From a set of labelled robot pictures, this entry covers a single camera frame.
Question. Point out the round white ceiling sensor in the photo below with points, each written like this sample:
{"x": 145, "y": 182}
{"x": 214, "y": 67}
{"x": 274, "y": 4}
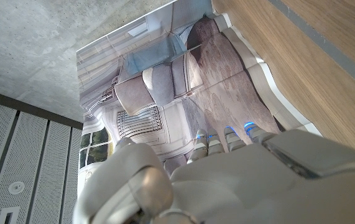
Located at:
{"x": 16, "y": 188}

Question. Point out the printed room backdrop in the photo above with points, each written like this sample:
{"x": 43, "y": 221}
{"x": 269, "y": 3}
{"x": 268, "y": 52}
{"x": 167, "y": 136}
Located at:
{"x": 171, "y": 87}

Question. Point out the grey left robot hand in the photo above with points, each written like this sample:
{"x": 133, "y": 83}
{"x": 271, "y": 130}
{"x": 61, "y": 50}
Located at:
{"x": 258, "y": 186}

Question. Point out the white framed ceiling slot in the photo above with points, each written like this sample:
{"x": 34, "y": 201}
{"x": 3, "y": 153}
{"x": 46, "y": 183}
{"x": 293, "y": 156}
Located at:
{"x": 1, "y": 216}

